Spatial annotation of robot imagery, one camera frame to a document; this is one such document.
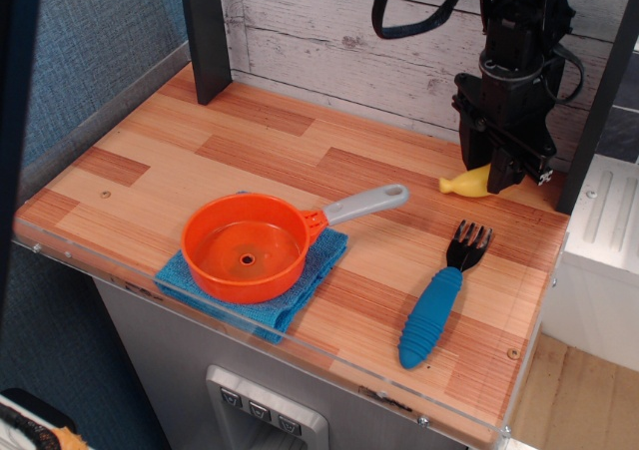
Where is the fork with blue handle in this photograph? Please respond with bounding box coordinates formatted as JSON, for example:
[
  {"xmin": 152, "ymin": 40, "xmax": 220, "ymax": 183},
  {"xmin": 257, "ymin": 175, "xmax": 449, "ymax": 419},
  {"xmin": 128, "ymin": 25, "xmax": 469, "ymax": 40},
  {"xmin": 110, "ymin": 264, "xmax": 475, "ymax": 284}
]
[{"xmin": 397, "ymin": 221, "xmax": 493, "ymax": 369}]

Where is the silver dispenser button panel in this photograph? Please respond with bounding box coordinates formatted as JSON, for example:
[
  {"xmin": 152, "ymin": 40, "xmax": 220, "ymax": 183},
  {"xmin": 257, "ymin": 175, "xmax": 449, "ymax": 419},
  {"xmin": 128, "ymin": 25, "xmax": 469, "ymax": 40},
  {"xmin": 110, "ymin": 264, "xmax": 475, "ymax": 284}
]
[{"xmin": 206, "ymin": 365, "xmax": 329, "ymax": 449}]

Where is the black left upright post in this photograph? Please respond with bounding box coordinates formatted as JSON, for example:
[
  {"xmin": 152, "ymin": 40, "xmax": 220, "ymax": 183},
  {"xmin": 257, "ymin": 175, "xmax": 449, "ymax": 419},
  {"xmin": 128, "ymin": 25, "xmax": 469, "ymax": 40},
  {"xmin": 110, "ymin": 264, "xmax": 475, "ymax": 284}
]
[{"xmin": 182, "ymin": 0, "xmax": 233, "ymax": 105}]

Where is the orange sponge item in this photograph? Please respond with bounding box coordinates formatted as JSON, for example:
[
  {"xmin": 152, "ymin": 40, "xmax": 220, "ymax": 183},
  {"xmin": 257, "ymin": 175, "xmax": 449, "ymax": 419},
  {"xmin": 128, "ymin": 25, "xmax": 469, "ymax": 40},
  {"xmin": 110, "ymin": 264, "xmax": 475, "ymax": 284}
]
[{"xmin": 50, "ymin": 427, "xmax": 92, "ymax": 450}]

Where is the black right upright post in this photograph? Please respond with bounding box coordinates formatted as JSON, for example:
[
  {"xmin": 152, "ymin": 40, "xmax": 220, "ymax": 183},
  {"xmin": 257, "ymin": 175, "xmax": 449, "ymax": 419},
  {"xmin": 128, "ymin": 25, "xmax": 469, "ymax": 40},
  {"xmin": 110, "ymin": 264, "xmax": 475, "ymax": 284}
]
[{"xmin": 556, "ymin": 0, "xmax": 638, "ymax": 216}]

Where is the black hose at corner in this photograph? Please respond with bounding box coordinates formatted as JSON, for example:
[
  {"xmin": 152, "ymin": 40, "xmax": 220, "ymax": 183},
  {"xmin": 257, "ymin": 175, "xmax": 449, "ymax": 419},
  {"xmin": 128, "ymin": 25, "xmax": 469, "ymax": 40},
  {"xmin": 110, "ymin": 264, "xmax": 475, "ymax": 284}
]
[{"xmin": 0, "ymin": 402, "xmax": 64, "ymax": 450}]

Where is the black cable loop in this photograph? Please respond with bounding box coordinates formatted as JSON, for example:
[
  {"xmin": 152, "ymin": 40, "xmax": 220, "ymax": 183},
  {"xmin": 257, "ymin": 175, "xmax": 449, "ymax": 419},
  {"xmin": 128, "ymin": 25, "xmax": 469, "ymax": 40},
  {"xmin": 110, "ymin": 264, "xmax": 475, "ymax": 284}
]
[{"xmin": 371, "ymin": 0, "xmax": 463, "ymax": 41}]

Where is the white ribbed appliance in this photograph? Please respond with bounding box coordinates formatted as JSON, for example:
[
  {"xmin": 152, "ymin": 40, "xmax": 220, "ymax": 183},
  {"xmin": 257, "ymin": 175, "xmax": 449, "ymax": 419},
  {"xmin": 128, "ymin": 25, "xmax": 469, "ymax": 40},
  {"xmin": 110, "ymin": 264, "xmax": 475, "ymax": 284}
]
[{"xmin": 541, "ymin": 155, "xmax": 638, "ymax": 371}]

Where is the yellow toy banana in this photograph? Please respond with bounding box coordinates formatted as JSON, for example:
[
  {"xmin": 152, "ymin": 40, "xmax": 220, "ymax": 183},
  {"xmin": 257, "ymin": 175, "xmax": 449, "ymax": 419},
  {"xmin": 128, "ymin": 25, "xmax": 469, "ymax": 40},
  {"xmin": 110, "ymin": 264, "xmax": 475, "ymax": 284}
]
[{"xmin": 438, "ymin": 165, "xmax": 490, "ymax": 198}]

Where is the grey toy fridge cabinet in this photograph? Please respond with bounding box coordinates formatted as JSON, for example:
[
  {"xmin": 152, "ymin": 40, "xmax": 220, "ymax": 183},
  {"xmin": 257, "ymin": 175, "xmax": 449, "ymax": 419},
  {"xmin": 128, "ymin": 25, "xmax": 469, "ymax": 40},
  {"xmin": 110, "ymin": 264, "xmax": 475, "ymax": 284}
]
[{"xmin": 92, "ymin": 275, "xmax": 470, "ymax": 450}]

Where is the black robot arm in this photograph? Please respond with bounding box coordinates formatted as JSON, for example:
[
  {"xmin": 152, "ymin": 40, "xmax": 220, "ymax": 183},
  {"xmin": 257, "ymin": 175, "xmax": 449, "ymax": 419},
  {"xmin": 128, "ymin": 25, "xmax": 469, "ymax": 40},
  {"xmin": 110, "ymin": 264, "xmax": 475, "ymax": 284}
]
[{"xmin": 452, "ymin": 0, "xmax": 584, "ymax": 195}]

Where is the black upright post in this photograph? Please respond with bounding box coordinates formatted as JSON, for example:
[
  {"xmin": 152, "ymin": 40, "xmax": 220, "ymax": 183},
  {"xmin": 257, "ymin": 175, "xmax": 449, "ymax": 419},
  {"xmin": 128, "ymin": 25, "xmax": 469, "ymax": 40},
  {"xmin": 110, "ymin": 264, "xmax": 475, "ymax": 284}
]
[
  {"xmin": 182, "ymin": 0, "xmax": 233, "ymax": 105},
  {"xmin": 556, "ymin": 0, "xmax": 638, "ymax": 216}
]

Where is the blue folded cloth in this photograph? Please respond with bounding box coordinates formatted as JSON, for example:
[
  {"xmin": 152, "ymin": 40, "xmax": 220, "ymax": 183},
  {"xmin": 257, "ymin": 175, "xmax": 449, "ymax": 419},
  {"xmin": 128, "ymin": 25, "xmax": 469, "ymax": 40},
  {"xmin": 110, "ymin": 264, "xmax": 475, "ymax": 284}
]
[{"xmin": 153, "ymin": 190, "xmax": 349, "ymax": 345}]

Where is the orange pot with grey handle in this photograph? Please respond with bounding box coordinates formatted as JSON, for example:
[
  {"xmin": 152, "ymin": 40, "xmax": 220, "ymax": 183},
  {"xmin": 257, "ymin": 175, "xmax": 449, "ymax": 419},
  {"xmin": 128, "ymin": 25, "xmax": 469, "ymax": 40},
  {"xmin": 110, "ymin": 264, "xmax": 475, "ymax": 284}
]
[{"xmin": 181, "ymin": 184, "xmax": 409, "ymax": 304}]

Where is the clear acrylic guard rail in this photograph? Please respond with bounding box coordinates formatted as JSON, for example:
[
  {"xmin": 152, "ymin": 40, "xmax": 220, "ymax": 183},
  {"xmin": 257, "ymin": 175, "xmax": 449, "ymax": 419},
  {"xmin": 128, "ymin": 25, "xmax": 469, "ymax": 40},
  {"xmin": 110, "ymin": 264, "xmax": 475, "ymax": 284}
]
[{"xmin": 14, "ymin": 48, "xmax": 567, "ymax": 449}]

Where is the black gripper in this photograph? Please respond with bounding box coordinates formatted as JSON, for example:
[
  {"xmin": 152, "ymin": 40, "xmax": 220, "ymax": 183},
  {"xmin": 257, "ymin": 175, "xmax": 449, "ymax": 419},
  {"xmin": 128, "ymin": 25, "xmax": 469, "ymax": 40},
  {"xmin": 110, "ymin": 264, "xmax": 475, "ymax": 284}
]
[{"xmin": 452, "ymin": 71, "xmax": 557, "ymax": 195}]

